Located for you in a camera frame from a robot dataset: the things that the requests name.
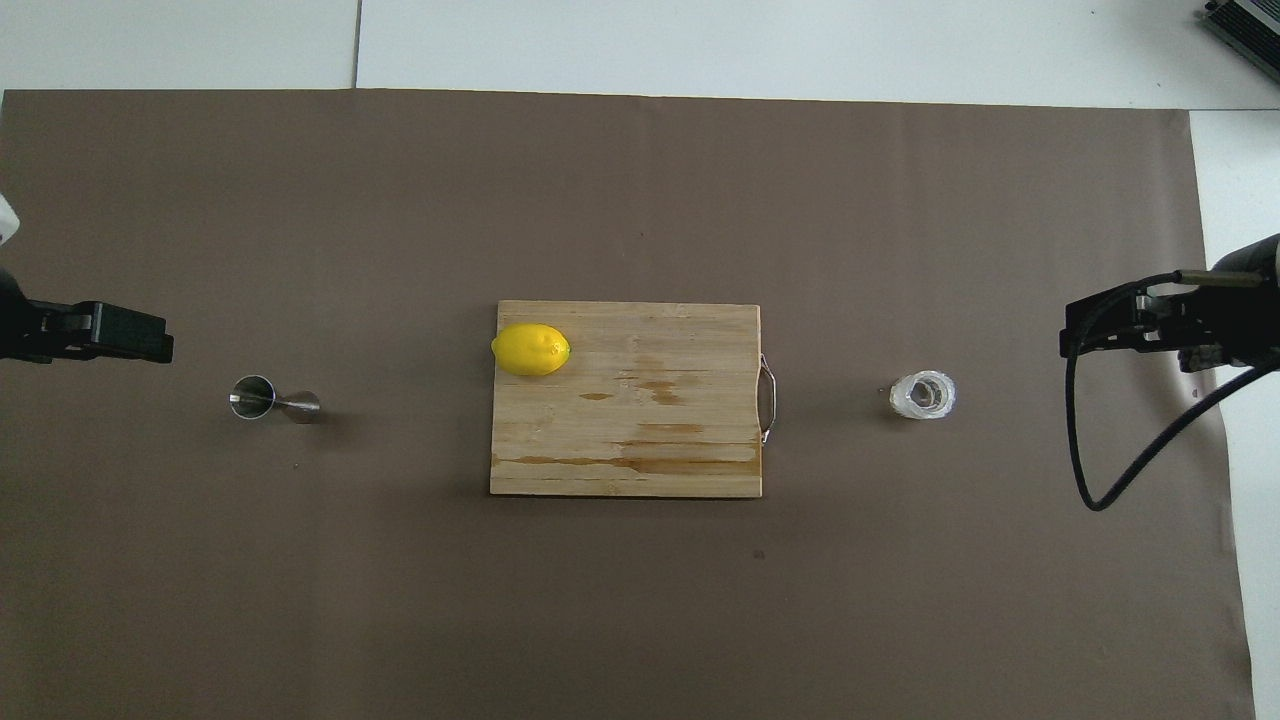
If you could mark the grey finned electronics box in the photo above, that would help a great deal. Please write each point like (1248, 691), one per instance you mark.
(1250, 20)

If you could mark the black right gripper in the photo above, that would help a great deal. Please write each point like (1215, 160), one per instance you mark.
(1245, 320)

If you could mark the steel double jigger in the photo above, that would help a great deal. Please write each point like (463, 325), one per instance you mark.
(252, 398)

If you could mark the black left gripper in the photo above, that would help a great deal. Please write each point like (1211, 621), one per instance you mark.
(12, 330)

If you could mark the yellow lemon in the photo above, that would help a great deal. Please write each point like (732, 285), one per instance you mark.
(530, 350)

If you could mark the wooden cutting board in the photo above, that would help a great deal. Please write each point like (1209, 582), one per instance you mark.
(650, 420)

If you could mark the clear textured glass cup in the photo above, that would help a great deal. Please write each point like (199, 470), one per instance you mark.
(922, 395)

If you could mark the brown paper table mat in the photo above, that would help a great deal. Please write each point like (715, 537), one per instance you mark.
(400, 200)

